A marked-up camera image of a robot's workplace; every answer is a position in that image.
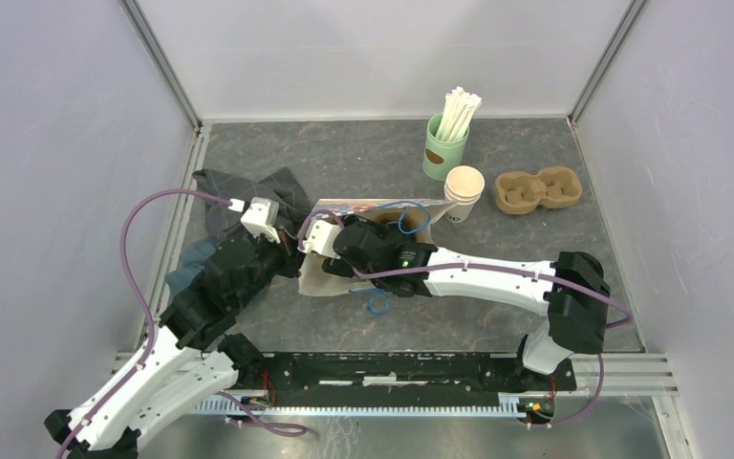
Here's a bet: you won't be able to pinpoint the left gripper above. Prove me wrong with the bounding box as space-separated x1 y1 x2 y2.
232 223 309 311

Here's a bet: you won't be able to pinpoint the brown paper bag blue handles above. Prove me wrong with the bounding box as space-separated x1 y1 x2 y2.
298 199 453 317

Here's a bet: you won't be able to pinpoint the stack of paper cups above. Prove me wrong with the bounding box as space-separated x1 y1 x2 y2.
443 165 486 224

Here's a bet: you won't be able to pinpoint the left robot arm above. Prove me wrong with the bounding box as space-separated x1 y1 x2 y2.
44 228 302 458

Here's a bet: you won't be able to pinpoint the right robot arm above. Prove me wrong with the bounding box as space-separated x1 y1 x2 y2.
306 215 610 390

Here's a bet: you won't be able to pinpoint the blue cloth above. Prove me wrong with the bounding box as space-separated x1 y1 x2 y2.
164 237 217 297

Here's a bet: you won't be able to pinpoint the green straw holder cup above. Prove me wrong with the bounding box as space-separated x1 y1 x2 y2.
421 114 470 182

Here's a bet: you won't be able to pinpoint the brown cardboard cup carrier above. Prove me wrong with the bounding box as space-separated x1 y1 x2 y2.
494 166 583 215

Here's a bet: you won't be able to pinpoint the white wrapped straws bundle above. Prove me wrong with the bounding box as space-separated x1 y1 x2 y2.
435 86 483 143

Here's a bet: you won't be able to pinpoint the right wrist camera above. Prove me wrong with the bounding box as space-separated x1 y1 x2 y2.
299 219 341 259

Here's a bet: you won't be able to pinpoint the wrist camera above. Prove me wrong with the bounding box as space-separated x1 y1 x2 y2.
299 219 341 259
227 197 281 245

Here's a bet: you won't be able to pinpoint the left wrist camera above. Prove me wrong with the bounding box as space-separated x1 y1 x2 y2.
227 197 281 245

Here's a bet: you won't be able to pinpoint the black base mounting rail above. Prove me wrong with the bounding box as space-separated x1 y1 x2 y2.
233 352 577 408

